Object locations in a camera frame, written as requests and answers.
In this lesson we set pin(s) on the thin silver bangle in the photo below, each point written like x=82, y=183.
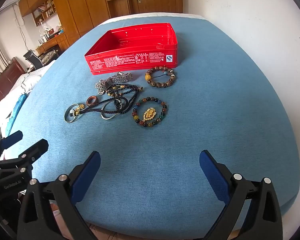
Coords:
x=107, y=118

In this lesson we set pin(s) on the brown wooden headboard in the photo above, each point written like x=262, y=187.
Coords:
x=7, y=76

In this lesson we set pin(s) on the teal pillow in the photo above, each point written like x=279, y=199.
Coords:
x=16, y=112

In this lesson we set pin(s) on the white duvet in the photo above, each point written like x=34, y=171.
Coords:
x=27, y=80

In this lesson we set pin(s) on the patterned cushion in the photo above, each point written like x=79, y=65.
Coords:
x=48, y=55

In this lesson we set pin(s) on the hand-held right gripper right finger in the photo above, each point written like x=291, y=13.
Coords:
x=212, y=177

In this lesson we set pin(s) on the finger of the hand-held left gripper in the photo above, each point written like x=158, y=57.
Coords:
x=27, y=155
x=11, y=138

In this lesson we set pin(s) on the wooden wardrobe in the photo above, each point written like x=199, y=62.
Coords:
x=90, y=2

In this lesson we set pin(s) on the silver flower brooch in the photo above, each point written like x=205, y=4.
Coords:
x=100, y=86

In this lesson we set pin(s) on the white air conditioner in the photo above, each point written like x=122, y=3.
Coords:
x=8, y=2

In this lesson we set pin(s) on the red tin box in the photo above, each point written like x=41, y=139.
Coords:
x=130, y=60

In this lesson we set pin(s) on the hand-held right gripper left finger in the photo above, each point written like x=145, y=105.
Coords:
x=87, y=177

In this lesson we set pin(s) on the black office chair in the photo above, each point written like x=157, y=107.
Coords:
x=36, y=60

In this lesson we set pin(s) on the wooden desk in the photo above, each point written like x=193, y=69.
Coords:
x=57, y=42

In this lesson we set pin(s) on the wide silver bangle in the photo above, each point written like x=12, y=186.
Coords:
x=68, y=118

